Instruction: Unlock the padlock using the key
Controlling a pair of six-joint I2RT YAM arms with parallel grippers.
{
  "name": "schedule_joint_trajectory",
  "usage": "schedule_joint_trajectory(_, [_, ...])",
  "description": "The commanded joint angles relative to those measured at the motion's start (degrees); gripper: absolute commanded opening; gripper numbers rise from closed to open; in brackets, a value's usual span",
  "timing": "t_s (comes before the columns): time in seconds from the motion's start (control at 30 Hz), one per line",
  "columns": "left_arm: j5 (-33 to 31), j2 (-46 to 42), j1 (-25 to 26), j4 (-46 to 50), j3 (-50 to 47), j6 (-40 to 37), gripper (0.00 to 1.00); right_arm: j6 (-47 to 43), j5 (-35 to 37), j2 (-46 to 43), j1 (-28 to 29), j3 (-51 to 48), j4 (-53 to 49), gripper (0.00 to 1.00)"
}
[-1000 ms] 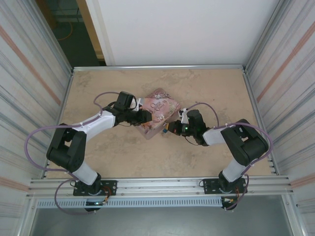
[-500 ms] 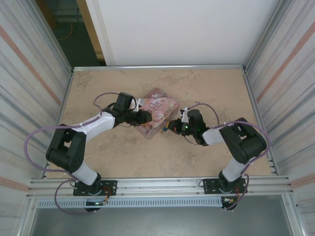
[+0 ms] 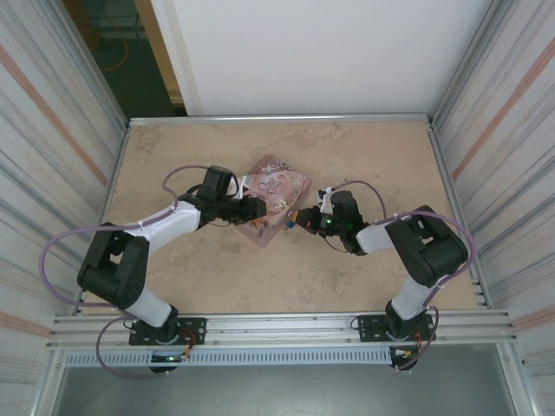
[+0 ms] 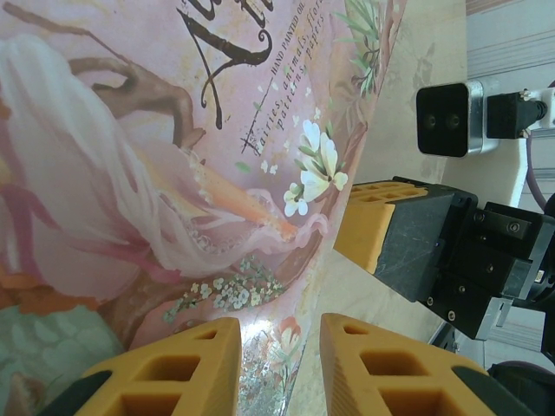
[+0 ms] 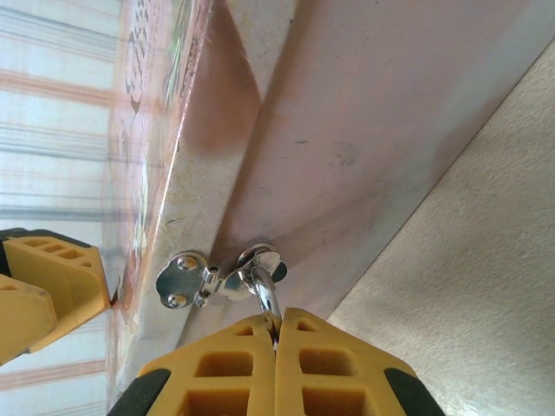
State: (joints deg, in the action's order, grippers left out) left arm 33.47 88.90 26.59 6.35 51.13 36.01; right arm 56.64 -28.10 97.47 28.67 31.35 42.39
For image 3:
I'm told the wooden door frame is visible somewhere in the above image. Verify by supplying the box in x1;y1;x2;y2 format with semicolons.
133;0;188;106

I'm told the left arm controller with wires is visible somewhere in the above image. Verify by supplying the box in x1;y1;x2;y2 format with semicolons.
148;328;204;375

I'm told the aluminium table edge rail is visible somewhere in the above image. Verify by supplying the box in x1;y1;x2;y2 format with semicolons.
426;120;493;309
127;113;434;128
77;122;132;314

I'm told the pink illustrated tin box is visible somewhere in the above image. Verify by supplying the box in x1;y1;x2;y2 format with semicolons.
236;154;314;249

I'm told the grey slotted cable duct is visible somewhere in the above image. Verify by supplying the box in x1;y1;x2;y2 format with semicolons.
63;348;394;367

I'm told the arm controller with wires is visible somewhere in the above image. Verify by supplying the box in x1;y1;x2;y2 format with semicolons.
388;329;425;373
148;328;204;375

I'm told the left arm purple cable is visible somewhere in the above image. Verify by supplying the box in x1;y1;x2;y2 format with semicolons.
39;164;206;380

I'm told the orange floor cable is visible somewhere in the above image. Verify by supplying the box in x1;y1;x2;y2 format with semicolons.
101;36;132;73

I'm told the wide aluminium mounting rail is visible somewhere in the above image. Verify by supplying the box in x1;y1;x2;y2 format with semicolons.
46;309;519;352

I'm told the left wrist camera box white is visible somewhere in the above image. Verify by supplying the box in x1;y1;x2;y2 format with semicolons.
229;174;253;201

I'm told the right arm controller with wires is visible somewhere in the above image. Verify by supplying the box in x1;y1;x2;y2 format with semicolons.
388;329;425;373

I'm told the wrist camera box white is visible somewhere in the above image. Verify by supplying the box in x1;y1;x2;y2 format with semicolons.
317;185;337;214
229;174;253;201

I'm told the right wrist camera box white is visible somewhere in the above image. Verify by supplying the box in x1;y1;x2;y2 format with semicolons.
317;185;337;214

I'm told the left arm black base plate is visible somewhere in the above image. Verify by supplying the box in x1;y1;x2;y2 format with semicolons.
128;316;207;347

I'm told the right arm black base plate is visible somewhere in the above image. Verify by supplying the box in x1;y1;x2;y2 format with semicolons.
356;313;437;344

